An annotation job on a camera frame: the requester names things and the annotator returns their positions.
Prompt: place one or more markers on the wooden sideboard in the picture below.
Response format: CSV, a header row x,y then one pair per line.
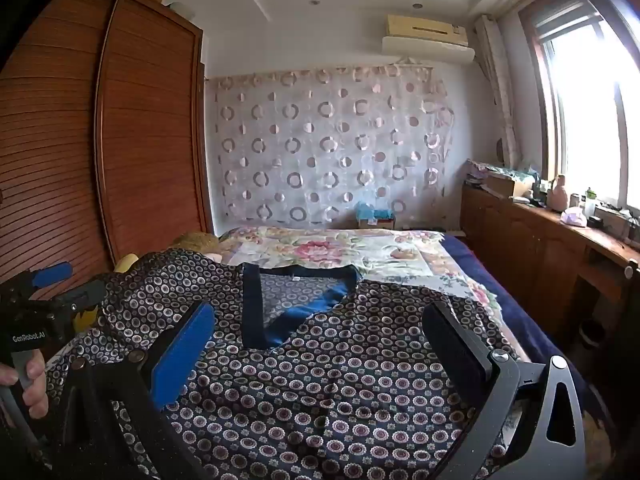
x,y
530,240

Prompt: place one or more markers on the pile of papers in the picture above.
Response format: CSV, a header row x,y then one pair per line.
x,y
477,172

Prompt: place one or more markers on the white floral drape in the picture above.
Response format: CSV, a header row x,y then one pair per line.
x,y
500,85

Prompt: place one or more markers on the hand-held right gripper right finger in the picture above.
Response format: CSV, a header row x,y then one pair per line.
x,y
460,350

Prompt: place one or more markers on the floral bedsheet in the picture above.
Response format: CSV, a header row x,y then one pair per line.
x,y
325,250

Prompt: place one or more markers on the beige air conditioner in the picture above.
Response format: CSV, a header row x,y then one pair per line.
x,y
425,25

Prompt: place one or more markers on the small potted plant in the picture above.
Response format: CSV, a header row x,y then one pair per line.
x,y
631,225

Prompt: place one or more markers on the window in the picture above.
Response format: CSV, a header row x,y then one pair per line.
x,y
585,110

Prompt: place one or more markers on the dark waste bin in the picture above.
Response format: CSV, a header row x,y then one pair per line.
x,y
593,334

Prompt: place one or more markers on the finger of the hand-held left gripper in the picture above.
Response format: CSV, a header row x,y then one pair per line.
x,y
85,292
52,272

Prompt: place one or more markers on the green-capped bottle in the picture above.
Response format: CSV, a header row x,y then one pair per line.
x,y
590,205

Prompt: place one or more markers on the yellow plush toy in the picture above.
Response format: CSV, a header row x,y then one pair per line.
x,y
126,262

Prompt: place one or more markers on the circle-patterned sheer curtain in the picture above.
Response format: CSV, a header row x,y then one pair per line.
x,y
325,150

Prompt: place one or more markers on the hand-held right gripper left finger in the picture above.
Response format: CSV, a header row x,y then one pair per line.
x,y
185,355

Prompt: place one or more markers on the blue crumpled bag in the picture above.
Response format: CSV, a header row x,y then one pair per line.
x,y
372,210

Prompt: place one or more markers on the small cardboard box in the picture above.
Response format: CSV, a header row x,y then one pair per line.
x,y
380,224

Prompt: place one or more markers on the tan pillow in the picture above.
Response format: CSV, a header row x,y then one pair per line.
x,y
195,242

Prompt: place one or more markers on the wooden wardrobe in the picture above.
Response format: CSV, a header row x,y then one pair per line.
x,y
140,135

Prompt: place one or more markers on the navy blue blanket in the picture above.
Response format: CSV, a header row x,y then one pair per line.
x,y
510,300

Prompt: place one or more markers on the person's left hand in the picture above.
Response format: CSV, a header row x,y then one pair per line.
x,y
37,385

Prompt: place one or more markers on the pink vase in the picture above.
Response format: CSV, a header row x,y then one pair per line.
x,y
556,197

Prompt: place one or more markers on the dark circle-patterned pajama top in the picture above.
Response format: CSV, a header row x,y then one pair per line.
x,y
300,385

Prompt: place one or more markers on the white plastic bag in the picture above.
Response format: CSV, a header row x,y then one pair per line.
x,y
572,217

